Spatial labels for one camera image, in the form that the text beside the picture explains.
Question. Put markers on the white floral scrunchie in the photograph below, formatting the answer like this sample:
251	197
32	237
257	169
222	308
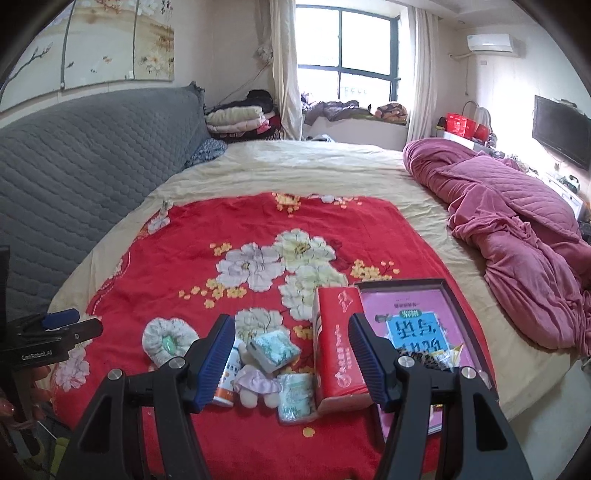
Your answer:
164	339

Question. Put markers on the red tissue box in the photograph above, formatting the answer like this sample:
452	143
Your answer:
339	384

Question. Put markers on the white curtain left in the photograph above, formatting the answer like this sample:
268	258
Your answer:
276	30

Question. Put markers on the floral wall painting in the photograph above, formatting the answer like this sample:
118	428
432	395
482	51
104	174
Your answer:
95	42

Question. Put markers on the white curtain right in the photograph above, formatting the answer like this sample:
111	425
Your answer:
424	35

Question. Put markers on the white orange vitamin bottle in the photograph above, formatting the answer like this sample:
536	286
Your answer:
224	395

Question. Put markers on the white curtain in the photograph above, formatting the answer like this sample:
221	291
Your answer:
276	30
424	35

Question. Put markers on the red floral blanket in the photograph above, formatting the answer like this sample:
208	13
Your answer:
259	259

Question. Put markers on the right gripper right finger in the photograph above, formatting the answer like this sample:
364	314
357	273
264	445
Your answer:
477	441

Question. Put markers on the pink shallow box tray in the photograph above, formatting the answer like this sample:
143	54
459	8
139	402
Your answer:
425	315

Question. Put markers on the black wall television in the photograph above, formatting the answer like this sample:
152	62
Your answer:
562	129

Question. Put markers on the folded blankets stack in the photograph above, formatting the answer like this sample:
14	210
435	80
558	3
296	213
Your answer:
254	118

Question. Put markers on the clothes pile on windowsill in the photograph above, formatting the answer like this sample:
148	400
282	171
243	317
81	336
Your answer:
335	111

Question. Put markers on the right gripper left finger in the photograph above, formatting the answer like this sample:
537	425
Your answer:
108	442

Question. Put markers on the white air conditioner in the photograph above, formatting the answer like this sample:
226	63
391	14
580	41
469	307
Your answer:
491	43

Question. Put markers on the red bag on counter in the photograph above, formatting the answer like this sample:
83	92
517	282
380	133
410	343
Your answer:
467	128

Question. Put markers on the grey quilted headboard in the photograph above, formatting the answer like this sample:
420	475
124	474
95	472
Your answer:
70	172

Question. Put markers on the leopard print scrunchie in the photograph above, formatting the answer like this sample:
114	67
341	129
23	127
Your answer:
424	358

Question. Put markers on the pink quilted duvet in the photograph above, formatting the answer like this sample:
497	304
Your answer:
537	263

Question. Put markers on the green white tissue pack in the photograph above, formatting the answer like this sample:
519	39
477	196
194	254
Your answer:
273	350

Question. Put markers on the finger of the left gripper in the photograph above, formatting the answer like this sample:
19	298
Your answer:
71	335
60	319

